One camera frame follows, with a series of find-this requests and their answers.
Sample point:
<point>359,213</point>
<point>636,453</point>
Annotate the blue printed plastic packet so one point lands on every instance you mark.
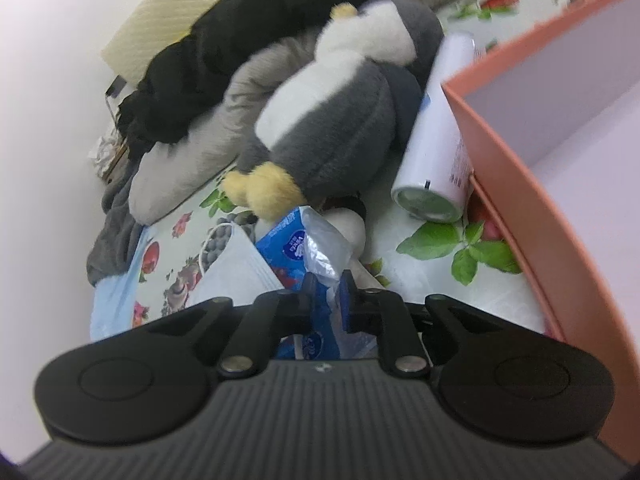
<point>287,252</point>

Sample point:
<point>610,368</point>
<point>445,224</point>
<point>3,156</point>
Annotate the brown cardboard box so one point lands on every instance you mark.
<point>119,160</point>

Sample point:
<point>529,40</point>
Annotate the white spray can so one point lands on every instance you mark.
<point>435,135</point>

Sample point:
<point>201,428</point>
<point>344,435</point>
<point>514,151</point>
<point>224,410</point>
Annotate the grey white penguin plush toy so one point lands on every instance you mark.
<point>340,135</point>

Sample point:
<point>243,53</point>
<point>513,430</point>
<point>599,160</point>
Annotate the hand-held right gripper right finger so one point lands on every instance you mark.
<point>347,300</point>

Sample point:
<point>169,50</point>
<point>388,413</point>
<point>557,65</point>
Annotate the white crumpled cloth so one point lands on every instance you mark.
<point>102,152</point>

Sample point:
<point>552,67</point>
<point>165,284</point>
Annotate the pink cardboard box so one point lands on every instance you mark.
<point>575,110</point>

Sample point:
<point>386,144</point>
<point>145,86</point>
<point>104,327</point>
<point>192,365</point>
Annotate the black charger plug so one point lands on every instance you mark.
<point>115,87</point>

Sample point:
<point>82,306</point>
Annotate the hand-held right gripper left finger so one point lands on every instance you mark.
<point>295,305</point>

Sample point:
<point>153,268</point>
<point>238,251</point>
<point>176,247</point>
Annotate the cream quilted headboard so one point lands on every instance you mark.
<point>160,20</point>

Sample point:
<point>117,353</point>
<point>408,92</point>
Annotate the grey pillow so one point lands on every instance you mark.
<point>200,150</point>

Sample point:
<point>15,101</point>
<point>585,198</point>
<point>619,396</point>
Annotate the dark grey blanket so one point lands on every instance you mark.
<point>115,240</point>

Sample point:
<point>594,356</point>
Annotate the black jacket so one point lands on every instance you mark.
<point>240,35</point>

